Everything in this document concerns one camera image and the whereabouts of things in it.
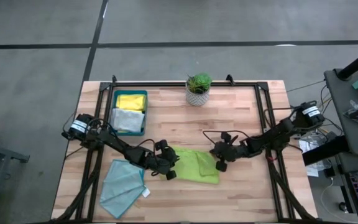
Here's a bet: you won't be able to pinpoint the white floor cable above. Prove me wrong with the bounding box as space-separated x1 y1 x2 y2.
320 177 358 224

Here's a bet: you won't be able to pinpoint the dark grey lower desk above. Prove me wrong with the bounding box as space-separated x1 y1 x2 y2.
336 154 358 224

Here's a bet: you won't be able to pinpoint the grey microfiber towel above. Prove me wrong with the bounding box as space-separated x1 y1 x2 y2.
109 108 145 133

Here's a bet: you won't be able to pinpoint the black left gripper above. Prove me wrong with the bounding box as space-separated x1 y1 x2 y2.
144 139 180 175

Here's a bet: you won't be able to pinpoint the black aluminium table frame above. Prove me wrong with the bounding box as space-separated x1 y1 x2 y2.
50 74 319 224

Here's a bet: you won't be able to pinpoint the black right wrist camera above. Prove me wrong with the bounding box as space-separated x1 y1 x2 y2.
215 160 229 172

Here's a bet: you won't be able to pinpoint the black desk beam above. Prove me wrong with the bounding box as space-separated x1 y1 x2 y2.
302 135 351 167

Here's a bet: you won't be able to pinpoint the lime green microfiber towel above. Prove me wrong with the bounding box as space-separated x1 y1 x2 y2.
162 146 220 185

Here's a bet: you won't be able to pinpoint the floor cable bundle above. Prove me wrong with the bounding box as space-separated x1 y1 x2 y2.
286 79 338 141

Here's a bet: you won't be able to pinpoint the white papers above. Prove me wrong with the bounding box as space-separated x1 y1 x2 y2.
299 138 324 178

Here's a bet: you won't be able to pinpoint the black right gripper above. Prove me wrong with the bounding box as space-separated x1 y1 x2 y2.
209 132 250 162

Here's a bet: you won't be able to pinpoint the light blue teal-edged towel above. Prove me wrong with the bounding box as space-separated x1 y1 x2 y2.
99 159 151 219

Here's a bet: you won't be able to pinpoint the yellow microfiber towel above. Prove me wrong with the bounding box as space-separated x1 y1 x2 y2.
116 94 147 113

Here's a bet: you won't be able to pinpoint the teal plastic bin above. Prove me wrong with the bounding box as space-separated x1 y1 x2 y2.
109 89 149 137

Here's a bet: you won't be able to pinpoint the grey side desk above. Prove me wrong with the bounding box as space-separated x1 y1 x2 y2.
323 68 358 156

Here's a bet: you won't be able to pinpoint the succulent in patterned pot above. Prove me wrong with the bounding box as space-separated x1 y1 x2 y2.
185 72 213 107

